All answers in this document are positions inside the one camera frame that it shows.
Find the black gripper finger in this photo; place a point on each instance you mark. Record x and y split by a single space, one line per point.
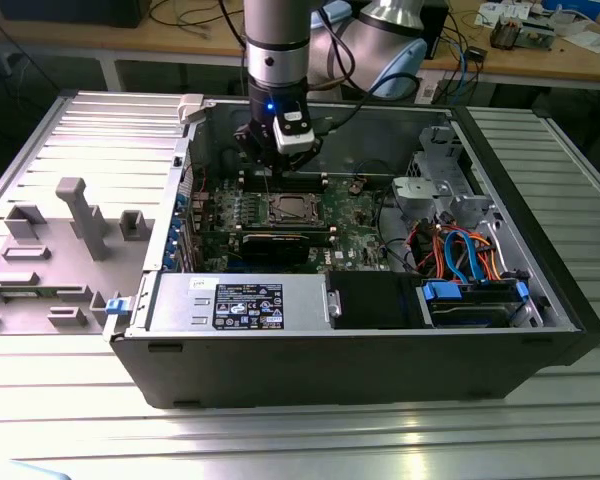
305 159
252 142

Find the silver CPU plate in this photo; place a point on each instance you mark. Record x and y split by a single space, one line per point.
295 201

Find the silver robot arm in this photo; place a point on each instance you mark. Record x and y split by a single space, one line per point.
277 30

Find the RAM slot with white clips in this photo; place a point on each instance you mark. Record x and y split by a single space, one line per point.
305 176
305 185

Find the CPU socket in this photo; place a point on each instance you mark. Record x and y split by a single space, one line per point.
267 220

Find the round coin battery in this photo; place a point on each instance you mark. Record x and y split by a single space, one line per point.
356 189

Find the grey plastic case latch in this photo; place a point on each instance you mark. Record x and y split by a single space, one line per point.
190 107

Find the blue card retention clip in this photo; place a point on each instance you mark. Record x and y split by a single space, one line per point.
177 223
168 261
172 245
181 201

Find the green motherboard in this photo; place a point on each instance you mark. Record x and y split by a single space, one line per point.
352 240

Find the black graphics card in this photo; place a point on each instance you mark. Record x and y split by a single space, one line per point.
275 250

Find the grey metal drive cage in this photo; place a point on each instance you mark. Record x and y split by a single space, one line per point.
420 192

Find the white socket box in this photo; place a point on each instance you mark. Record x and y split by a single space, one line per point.
427 92

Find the grey power supply unit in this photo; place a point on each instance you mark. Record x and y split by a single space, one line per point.
180 305

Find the tall black box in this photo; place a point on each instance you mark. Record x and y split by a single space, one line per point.
437 32

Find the hard disk in blue carrier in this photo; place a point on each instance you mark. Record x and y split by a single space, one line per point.
440 291

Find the small black adapter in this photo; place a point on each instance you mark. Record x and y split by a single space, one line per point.
477 54

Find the blue case latch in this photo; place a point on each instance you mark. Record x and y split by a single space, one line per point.
117 306

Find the black PC case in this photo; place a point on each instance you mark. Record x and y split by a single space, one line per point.
330 370

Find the wide black box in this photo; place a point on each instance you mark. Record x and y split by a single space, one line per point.
70 12

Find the small white paper sheet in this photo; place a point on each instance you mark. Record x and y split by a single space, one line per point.
487 14

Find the finned metal cooler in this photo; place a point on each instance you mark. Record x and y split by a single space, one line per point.
504 32

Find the grey parts rack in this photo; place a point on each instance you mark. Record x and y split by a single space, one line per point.
50 270

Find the wooden workbench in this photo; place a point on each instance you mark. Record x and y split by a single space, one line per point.
530 65

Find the grey electronic device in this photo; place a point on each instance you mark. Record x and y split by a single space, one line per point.
535 36

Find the green RAM stick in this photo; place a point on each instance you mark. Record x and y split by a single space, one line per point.
22 295

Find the blue plastic box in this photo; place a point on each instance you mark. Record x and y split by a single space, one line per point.
575 6

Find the white paper sheets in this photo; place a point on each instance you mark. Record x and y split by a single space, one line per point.
595 42

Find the pale blue teach pendant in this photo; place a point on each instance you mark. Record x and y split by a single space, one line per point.
35 472

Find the white camera box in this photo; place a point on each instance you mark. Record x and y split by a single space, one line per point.
292 140

